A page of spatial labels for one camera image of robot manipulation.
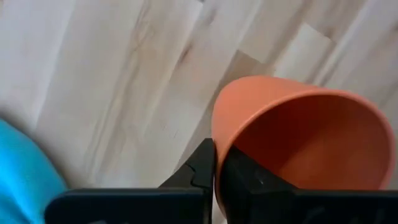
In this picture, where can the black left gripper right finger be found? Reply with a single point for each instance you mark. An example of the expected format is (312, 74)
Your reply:
(264, 202)

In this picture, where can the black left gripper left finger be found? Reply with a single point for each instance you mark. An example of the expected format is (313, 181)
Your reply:
(124, 205)

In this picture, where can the small orange cup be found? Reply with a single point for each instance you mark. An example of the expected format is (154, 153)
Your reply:
(280, 109)

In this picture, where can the teal cloth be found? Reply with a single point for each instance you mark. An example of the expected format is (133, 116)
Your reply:
(25, 174)

